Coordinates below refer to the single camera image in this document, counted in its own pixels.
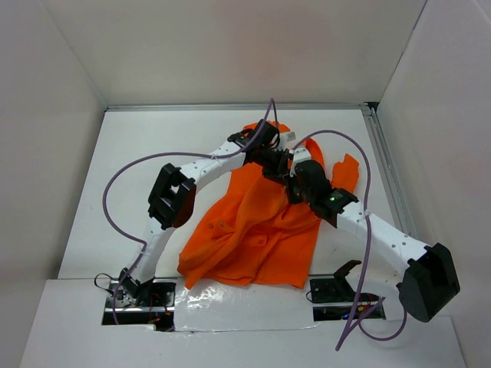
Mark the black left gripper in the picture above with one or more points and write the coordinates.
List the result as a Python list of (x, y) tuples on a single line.
[(280, 168)]

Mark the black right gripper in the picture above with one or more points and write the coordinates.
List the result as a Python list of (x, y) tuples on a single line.
[(292, 197)]

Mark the orange jacket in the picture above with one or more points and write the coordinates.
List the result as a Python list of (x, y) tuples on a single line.
[(252, 235)]

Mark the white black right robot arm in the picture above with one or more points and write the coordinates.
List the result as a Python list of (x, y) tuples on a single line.
[(428, 275)]

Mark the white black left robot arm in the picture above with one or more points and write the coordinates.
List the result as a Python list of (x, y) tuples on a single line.
[(172, 198)]

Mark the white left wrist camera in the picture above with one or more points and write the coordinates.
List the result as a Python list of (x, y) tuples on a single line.
[(286, 140)]

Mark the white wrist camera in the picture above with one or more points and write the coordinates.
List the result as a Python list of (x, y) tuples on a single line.
[(286, 140), (299, 155)]

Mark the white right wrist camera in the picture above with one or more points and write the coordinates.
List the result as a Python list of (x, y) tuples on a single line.
[(299, 155)]

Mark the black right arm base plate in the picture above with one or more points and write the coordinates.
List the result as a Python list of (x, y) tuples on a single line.
[(333, 297)]

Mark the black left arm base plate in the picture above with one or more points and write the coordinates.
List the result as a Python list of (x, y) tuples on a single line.
[(156, 309)]

